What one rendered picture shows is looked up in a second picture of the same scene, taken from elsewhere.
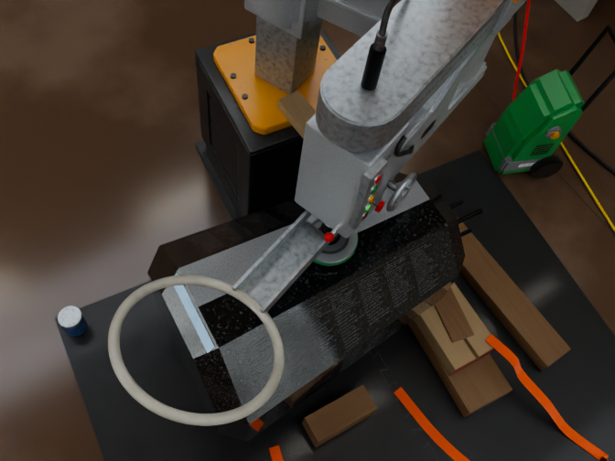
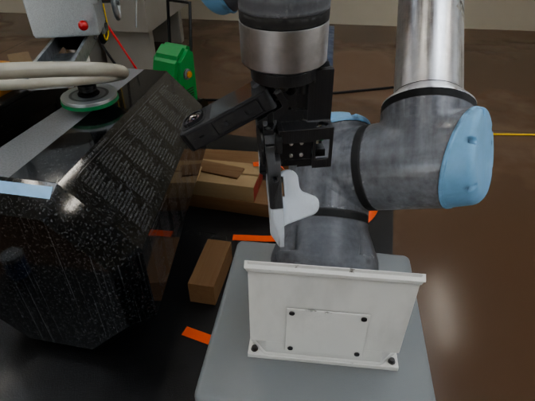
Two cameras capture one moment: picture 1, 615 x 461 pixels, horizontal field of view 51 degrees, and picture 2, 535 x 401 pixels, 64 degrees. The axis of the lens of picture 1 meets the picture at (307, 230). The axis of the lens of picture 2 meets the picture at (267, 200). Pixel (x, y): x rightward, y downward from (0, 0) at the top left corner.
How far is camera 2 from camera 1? 1.55 m
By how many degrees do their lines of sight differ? 35
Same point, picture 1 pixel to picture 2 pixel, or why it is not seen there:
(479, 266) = (212, 156)
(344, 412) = (212, 258)
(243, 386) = (110, 215)
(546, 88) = (163, 52)
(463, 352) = (248, 178)
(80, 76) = not seen: outside the picture
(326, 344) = (152, 165)
